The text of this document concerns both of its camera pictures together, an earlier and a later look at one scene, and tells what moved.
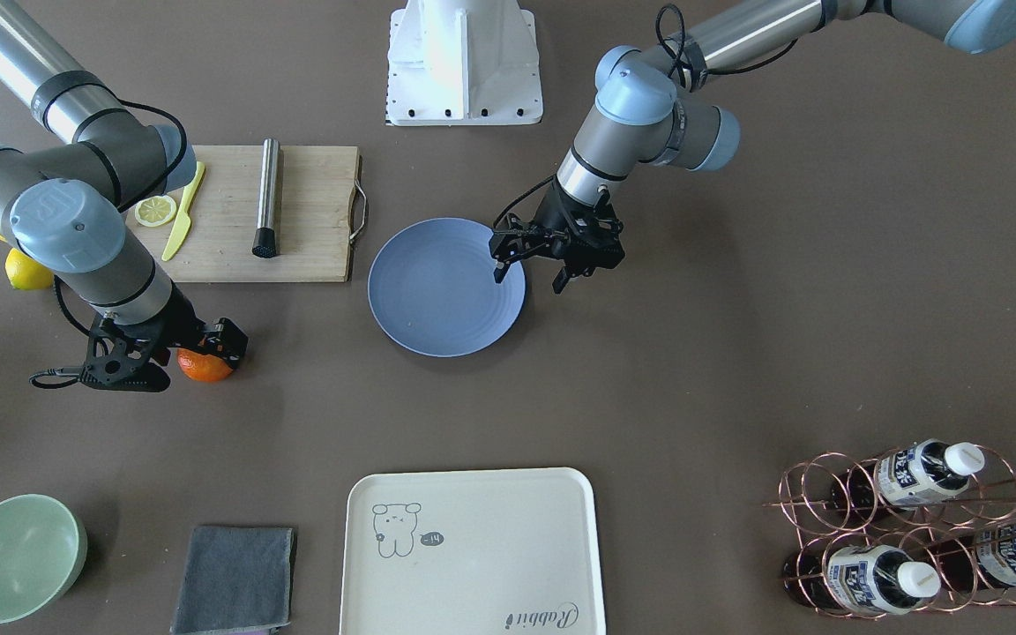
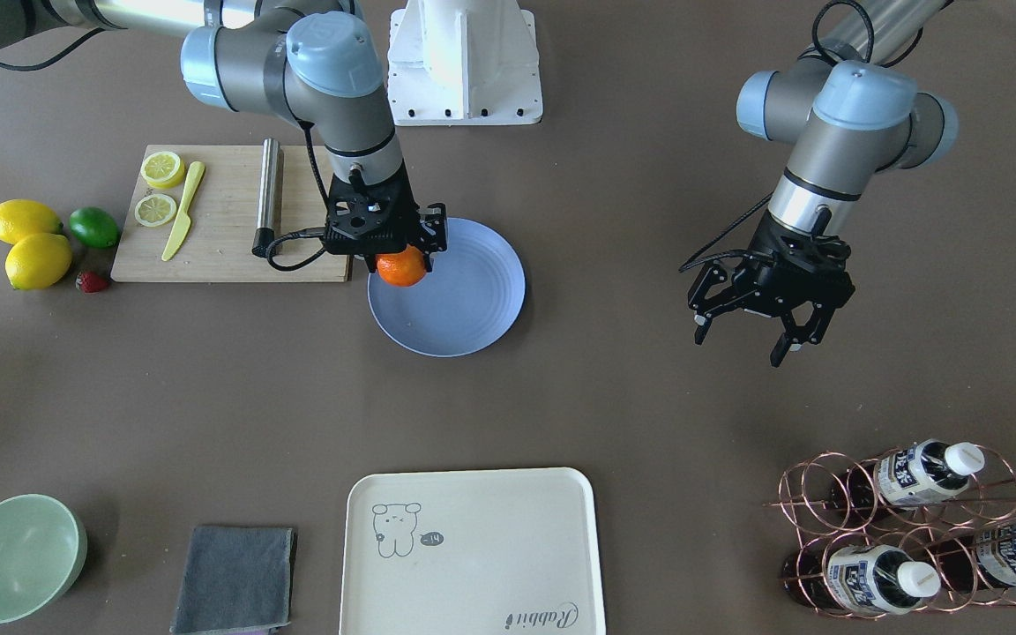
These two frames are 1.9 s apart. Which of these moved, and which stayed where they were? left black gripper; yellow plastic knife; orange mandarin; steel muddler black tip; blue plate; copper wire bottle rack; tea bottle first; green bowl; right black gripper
Moved: orange mandarin; right black gripper; left black gripper
Stayed: tea bottle first; yellow plastic knife; copper wire bottle rack; green bowl; steel muddler black tip; blue plate
